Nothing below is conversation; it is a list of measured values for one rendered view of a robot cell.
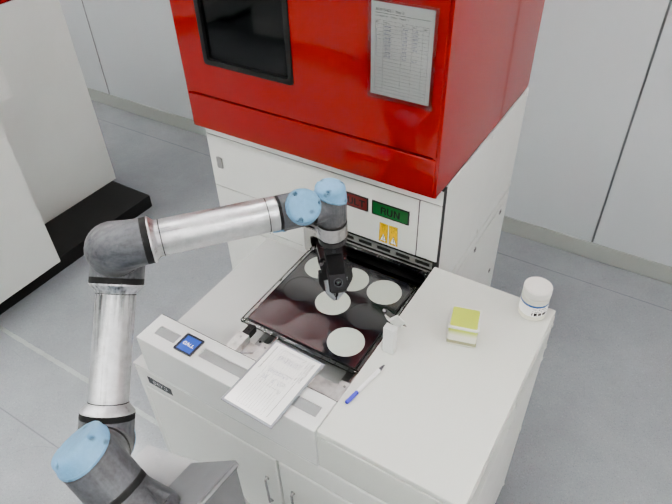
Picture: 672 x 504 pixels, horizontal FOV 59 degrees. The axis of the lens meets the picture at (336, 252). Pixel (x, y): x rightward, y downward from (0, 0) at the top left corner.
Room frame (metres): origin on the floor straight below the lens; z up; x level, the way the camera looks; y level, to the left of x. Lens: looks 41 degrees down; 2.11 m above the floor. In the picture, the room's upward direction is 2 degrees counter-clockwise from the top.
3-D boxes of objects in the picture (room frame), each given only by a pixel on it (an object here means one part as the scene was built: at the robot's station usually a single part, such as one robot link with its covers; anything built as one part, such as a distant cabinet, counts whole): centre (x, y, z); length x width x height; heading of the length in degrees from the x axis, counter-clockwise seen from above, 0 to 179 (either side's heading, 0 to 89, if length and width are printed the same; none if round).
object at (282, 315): (1.20, 0.01, 0.90); 0.34 x 0.34 x 0.01; 57
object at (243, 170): (1.49, 0.05, 1.02); 0.82 x 0.03 x 0.40; 57
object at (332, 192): (1.16, 0.01, 1.27); 0.09 x 0.08 x 0.11; 108
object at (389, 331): (0.97, -0.13, 1.03); 0.06 x 0.04 x 0.13; 147
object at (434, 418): (0.90, -0.26, 0.89); 0.62 x 0.35 x 0.14; 147
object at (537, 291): (1.07, -0.50, 1.01); 0.07 x 0.07 x 0.10
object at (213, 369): (0.93, 0.27, 0.89); 0.55 x 0.09 x 0.14; 57
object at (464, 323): (0.99, -0.31, 1.00); 0.07 x 0.07 x 0.07; 72
